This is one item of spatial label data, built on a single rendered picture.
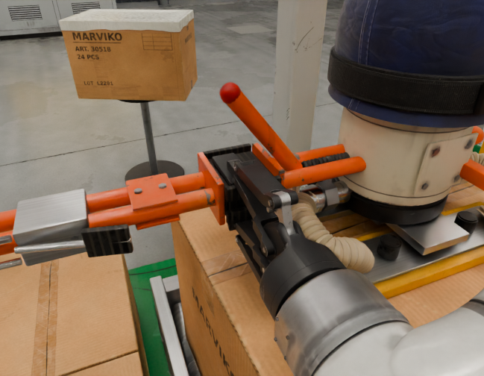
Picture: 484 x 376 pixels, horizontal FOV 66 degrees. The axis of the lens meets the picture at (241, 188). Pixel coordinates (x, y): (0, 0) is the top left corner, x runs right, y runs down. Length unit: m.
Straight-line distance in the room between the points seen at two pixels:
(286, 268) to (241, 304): 0.19
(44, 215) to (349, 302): 0.31
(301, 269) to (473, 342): 0.12
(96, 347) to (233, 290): 0.55
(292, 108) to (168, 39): 0.76
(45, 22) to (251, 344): 7.46
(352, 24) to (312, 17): 1.07
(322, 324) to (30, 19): 7.59
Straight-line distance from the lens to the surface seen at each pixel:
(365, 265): 0.49
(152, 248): 2.02
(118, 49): 2.11
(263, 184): 0.35
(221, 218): 0.44
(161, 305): 0.94
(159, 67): 2.07
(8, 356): 1.07
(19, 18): 7.72
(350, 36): 0.48
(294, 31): 1.53
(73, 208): 0.43
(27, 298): 1.17
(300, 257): 0.31
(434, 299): 0.55
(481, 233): 0.65
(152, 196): 0.43
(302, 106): 1.63
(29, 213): 0.44
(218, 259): 0.54
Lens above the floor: 1.33
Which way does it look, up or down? 33 degrees down
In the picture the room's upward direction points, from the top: straight up
